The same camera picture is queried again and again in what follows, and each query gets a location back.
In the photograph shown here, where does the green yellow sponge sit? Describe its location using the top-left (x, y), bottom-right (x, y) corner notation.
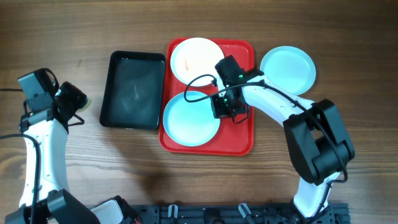
top-left (76, 98), bottom-right (92, 113)

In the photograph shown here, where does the light blue plate front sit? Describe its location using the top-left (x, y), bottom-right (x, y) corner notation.
top-left (162, 91), bottom-right (221, 147)

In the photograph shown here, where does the light blue plate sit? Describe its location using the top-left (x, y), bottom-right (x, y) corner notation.
top-left (260, 46), bottom-right (317, 95)
top-left (162, 91), bottom-right (221, 147)

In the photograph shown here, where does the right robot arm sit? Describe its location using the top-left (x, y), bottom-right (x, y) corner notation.
top-left (211, 55), bottom-right (355, 221)

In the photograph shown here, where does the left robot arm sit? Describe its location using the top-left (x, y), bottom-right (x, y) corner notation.
top-left (5, 68), bottom-right (99, 223)

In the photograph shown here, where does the red plastic tray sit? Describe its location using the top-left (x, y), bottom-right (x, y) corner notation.
top-left (158, 37), bottom-right (255, 156)

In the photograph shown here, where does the black rectangular tray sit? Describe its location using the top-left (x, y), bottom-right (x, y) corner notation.
top-left (99, 50), bottom-right (166, 130)

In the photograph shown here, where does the white round plate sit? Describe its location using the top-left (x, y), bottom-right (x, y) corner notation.
top-left (170, 37), bottom-right (224, 85)

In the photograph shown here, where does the right black cable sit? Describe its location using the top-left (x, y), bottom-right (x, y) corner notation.
top-left (183, 73), bottom-right (348, 215)

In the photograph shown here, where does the black cable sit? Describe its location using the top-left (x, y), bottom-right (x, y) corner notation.
top-left (0, 88), bottom-right (43, 224)
top-left (183, 73), bottom-right (348, 215)

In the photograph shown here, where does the left black cable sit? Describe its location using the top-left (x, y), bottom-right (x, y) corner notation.
top-left (0, 88), bottom-right (43, 224)

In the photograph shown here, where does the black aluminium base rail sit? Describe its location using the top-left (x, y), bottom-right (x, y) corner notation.
top-left (133, 203), bottom-right (351, 224)

